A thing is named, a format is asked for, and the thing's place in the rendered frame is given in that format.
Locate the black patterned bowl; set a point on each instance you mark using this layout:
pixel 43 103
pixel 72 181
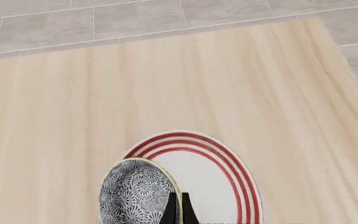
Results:
pixel 132 191

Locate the white plate with red rings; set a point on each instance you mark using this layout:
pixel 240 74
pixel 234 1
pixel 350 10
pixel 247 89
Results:
pixel 216 182

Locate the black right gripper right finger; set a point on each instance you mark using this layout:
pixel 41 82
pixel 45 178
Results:
pixel 189 211

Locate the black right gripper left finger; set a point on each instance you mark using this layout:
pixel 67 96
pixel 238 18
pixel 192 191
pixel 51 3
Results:
pixel 172 210

